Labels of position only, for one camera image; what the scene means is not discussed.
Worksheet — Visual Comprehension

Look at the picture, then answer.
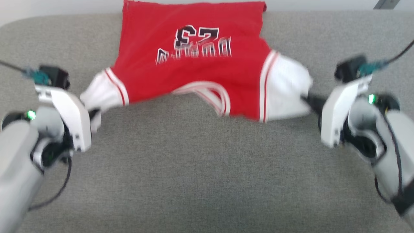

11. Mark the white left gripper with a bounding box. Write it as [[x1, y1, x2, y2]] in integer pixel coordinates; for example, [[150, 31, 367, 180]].
[[34, 85, 100, 153]]

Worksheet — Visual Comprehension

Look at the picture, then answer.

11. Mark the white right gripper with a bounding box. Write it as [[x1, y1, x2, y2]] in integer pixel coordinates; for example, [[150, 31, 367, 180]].
[[301, 75, 373, 149]]

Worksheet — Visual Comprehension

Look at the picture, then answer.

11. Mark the red white basketball jersey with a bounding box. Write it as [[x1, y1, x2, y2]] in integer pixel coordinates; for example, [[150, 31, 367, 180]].
[[79, 0, 314, 124]]

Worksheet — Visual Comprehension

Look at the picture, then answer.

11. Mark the grey fabric sofa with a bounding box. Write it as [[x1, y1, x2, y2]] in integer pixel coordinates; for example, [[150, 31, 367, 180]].
[[0, 11, 414, 233]]

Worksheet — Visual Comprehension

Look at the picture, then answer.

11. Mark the teal right camera connector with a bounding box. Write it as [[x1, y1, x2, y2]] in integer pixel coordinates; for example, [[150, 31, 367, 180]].
[[357, 60, 389, 77]]

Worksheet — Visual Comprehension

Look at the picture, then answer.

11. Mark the teal camera connector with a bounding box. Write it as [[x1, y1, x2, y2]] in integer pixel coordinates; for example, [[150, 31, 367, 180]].
[[22, 67, 49, 85], [357, 60, 389, 77]]

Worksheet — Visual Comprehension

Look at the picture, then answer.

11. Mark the teal left camera connector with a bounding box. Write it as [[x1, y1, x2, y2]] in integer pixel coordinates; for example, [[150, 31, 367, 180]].
[[22, 67, 49, 85]]

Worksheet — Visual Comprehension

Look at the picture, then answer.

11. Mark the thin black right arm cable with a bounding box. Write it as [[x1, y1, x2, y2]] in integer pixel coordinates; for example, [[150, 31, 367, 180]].
[[373, 40, 414, 207]]

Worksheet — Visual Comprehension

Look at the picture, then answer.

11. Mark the grey slanted metal post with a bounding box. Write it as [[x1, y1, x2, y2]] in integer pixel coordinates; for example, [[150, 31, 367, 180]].
[[373, 0, 402, 10]]

